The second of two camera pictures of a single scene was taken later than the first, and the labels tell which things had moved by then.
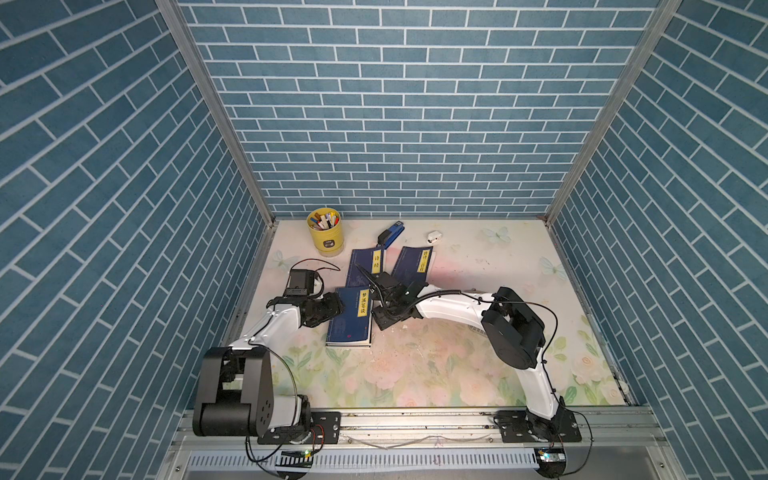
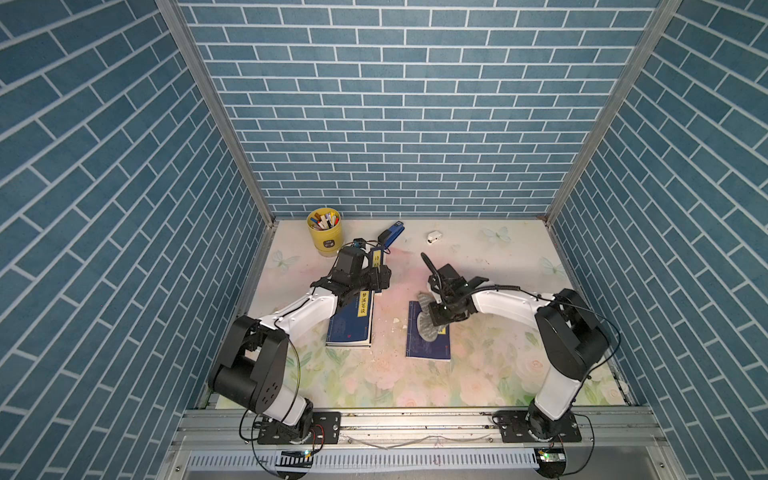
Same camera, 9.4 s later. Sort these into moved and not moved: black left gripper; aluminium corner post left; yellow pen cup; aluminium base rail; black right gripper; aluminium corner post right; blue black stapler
Moved: black left gripper; black right gripper
Not moved: aluminium corner post right; yellow pen cup; aluminium base rail; blue black stapler; aluminium corner post left
